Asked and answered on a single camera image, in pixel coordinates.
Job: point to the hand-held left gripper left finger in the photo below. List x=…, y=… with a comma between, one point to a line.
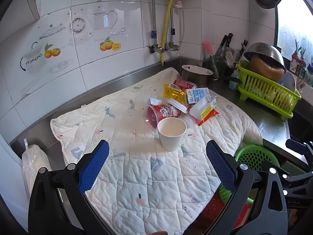
x=94, y=166

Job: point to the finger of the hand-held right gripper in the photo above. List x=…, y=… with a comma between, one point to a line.
x=307, y=153
x=297, y=186

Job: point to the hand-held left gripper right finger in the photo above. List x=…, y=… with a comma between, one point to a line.
x=220, y=166

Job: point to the green plastic basket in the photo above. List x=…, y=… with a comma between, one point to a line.
x=254, y=155

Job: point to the orange snack packet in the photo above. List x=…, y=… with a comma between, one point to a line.
x=209, y=116

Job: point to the white paper cup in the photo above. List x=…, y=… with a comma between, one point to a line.
x=171, y=137

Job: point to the clear box with yellow label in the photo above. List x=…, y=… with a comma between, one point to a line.
x=203, y=107

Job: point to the white plastic lid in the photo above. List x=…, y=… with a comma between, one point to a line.
x=178, y=105

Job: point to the blue white milk carton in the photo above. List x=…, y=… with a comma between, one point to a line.
x=196, y=95

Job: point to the red instant noodle cup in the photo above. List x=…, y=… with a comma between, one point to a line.
x=163, y=111

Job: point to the yellow snack packet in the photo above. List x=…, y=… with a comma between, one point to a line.
x=173, y=93

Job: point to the white paper scrap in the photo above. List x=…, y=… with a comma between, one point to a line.
x=154, y=101

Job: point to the red plastic basket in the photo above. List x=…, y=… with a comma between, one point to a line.
x=215, y=208

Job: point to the white quilted mat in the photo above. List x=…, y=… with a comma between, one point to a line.
x=137, y=171

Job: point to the white plastic bag pack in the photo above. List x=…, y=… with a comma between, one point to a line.
x=31, y=161

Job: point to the green plastic dish rack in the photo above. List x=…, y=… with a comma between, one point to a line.
x=269, y=95

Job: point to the steel pot lid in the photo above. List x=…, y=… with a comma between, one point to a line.
x=289, y=80

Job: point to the teal bottle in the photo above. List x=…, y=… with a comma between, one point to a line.
x=234, y=82

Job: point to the steel pot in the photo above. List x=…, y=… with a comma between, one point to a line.
x=198, y=80

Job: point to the red soda can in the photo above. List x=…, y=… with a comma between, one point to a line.
x=184, y=84

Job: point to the brown clay pot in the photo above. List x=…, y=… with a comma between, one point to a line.
x=264, y=69

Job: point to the sprouting onion plants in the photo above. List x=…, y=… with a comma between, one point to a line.
x=299, y=56

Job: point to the green glass jar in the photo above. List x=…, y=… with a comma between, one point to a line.
x=218, y=62

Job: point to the white spatula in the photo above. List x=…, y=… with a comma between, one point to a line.
x=229, y=58

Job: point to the steel mixing bowl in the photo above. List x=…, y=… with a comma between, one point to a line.
x=267, y=51

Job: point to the pink bottle brush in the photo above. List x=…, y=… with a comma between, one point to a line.
x=207, y=47

